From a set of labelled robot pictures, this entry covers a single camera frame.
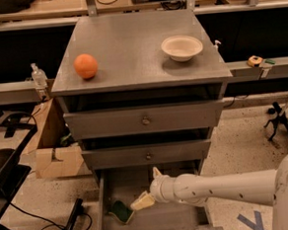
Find cardboard box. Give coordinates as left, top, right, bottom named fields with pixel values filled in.
left=24, top=99, right=91, bottom=179

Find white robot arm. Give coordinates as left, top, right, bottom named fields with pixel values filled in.
left=130, top=155, right=288, bottom=230

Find middle grey drawer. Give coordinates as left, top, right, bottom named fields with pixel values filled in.
left=82, top=139, right=211, bottom=170

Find grey drawer cabinet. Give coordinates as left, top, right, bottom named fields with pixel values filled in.
left=45, top=5, right=244, bottom=230

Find black tripod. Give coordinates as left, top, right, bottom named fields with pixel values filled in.
left=264, top=101, right=288, bottom=142

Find orange ball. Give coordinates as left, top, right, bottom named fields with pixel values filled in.
left=73, top=53, right=99, bottom=80

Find black floor cable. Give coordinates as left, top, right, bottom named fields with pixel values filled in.
left=9, top=197, right=94, bottom=230

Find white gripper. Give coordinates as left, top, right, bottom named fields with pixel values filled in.
left=130, top=167, right=176, bottom=210

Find white bowl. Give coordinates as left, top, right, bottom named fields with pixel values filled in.
left=161, top=36, right=203, bottom=62

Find small white spray bottle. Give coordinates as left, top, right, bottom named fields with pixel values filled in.
left=214, top=39, right=221, bottom=51

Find grey drawer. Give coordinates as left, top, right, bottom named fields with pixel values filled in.
left=98, top=165, right=223, bottom=230
left=64, top=100, right=223, bottom=139
left=82, top=139, right=211, bottom=170

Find clear plastic bottle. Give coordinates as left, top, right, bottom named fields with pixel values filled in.
left=31, top=63, right=47, bottom=88

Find bottom grey drawer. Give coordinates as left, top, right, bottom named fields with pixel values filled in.
left=98, top=165, right=223, bottom=230

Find green yellow sponge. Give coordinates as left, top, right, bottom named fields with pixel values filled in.
left=108, top=200, right=134, bottom=224

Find top grey drawer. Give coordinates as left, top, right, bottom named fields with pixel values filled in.
left=64, top=100, right=223, bottom=139

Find black metal stand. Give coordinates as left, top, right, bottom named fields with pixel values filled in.
left=0, top=111, right=84, bottom=230

